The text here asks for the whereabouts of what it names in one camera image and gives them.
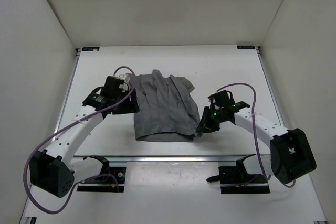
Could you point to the grey pleated skirt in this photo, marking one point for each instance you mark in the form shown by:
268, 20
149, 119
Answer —
167, 111

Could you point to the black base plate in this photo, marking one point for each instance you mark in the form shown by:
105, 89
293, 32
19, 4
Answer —
247, 184
106, 184

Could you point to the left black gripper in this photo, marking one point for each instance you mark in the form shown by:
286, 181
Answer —
132, 105

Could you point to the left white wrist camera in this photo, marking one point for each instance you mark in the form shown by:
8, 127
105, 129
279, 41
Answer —
125, 78

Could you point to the right blue table sticker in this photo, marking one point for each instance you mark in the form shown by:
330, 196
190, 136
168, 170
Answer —
245, 47

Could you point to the blue table sticker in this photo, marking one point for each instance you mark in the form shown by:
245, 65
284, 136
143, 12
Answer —
90, 49
245, 47

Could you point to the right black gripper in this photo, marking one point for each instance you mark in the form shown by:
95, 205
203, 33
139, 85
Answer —
206, 125

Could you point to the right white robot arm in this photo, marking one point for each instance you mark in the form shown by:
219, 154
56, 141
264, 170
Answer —
290, 154

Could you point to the left blue table sticker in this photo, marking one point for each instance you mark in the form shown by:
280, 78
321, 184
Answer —
90, 49

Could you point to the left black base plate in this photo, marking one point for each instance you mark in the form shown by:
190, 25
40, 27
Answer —
106, 184

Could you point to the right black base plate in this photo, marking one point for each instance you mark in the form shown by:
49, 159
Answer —
247, 184

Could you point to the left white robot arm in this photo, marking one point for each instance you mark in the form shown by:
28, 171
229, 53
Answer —
54, 169

